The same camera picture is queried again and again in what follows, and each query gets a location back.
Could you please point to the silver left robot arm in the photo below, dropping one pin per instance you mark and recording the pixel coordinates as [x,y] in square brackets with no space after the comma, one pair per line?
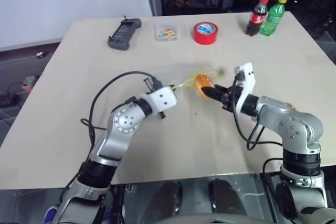
[123,121]

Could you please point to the grey and red floor device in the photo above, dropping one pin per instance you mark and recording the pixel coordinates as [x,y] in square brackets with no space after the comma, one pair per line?
[29,82]

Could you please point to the orange object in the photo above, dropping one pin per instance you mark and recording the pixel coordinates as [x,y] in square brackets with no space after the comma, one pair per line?
[183,73]

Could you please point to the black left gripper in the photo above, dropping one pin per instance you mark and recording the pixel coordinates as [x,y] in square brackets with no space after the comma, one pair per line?
[162,115]

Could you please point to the green soda bottle yellow cap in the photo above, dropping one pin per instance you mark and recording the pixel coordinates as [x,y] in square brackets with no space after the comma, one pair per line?
[273,16]

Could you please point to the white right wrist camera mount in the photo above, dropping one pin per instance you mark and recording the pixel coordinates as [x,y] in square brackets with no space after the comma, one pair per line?
[246,77]

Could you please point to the red tape roll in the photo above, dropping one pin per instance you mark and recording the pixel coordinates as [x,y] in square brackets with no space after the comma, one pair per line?
[206,33]

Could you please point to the clear box with small parts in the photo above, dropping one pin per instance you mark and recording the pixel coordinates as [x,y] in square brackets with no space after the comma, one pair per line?
[168,32]

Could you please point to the black handheld controller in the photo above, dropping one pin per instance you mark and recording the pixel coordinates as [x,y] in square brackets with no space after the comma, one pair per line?
[124,33]

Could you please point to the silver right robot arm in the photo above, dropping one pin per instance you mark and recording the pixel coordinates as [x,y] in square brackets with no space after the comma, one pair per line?
[273,111]

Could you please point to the cola bottle with red cap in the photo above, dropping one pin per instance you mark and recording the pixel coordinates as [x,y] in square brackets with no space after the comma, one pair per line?
[257,16]

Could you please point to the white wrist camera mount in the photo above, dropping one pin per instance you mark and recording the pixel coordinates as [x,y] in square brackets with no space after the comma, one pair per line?
[164,98]
[246,77]

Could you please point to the orange snack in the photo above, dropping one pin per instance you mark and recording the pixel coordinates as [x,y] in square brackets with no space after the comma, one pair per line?
[202,81]

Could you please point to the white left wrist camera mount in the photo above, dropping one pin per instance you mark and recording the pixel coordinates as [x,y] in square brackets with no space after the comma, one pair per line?
[164,98]

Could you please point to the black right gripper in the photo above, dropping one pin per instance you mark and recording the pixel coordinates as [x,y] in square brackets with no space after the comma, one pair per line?
[231,99]

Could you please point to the small round dark floor object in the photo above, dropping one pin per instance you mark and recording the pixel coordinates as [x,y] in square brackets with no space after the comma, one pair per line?
[40,54]

